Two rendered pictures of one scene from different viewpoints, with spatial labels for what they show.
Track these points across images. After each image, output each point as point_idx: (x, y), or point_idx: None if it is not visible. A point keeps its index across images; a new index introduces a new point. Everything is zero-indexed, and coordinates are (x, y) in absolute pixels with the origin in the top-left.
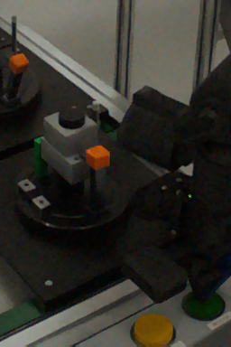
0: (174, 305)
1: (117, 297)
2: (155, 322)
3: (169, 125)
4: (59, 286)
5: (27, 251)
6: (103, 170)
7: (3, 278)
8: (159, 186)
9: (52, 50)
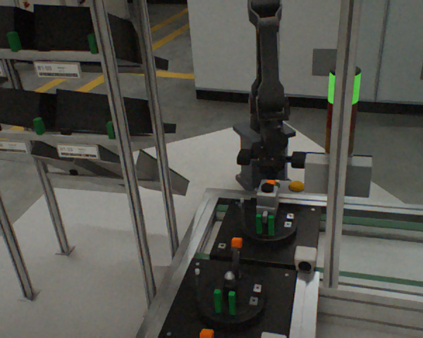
0: (280, 189)
1: (293, 200)
2: (295, 184)
3: (285, 118)
4: (310, 207)
5: (307, 222)
6: None
7: None
8: (272, 160)
9: (144, 326)
